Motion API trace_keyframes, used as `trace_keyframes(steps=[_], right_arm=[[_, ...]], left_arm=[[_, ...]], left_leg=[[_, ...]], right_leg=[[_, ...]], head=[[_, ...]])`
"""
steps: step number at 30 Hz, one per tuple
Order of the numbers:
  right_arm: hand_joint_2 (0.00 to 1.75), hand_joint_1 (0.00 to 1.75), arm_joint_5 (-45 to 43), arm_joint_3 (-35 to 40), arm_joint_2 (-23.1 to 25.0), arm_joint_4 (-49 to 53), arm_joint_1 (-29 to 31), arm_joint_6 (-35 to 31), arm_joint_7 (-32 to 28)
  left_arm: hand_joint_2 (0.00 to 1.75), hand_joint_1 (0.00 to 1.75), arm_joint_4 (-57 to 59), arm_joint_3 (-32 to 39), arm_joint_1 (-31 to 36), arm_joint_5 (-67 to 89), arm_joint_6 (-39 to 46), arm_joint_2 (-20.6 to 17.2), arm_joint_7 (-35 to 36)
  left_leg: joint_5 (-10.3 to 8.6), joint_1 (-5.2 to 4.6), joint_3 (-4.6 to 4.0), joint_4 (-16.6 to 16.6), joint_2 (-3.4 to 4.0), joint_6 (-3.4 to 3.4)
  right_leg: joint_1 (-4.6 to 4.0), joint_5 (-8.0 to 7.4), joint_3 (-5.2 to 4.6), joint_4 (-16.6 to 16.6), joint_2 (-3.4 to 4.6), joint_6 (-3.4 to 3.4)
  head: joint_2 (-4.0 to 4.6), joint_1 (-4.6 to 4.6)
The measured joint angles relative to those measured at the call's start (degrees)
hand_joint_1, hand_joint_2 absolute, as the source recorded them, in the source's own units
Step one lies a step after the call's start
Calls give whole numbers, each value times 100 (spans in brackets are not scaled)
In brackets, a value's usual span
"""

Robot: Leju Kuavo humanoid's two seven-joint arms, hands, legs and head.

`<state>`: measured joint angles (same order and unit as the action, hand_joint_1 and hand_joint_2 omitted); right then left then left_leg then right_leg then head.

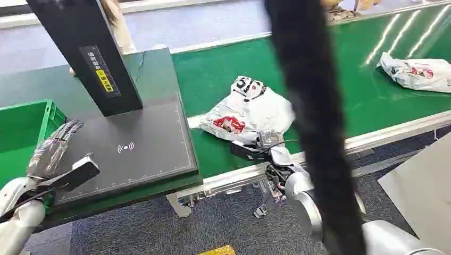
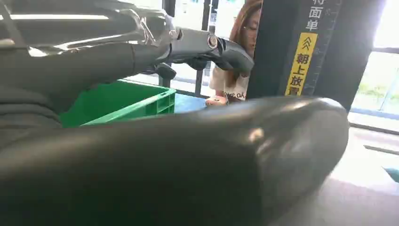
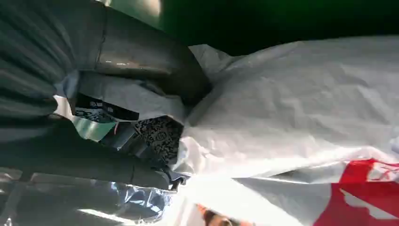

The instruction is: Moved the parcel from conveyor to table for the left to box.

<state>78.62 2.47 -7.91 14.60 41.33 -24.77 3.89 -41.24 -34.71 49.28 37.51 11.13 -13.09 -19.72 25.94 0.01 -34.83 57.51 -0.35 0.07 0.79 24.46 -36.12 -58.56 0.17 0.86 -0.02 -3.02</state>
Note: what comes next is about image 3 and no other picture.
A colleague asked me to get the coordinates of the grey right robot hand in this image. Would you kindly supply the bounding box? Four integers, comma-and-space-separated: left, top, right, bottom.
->
0, 0, 213, 226

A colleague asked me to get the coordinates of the ribbed grey right arm sleeve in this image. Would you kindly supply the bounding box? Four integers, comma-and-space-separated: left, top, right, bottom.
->
0, 0, 105, 143

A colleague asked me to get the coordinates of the green plastic crate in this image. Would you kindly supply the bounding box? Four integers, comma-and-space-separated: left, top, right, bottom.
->
98, 0, 399, 57

